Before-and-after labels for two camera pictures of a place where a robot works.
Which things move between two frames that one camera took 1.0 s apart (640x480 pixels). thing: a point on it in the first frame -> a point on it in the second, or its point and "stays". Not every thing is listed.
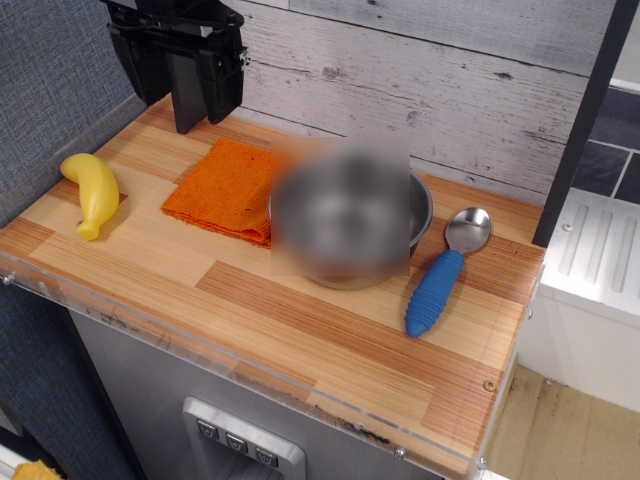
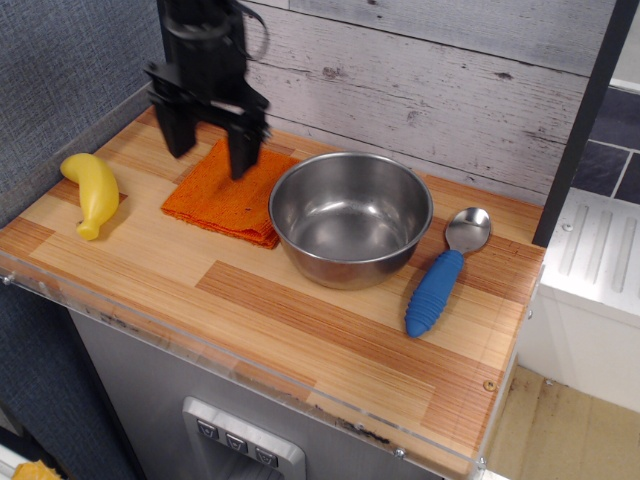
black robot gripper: x=147 y=31 -> x=207 y=68
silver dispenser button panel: x=220 y=444 stays
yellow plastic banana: x=98 y=191 stays
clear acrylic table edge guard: x=230 y=369 stays
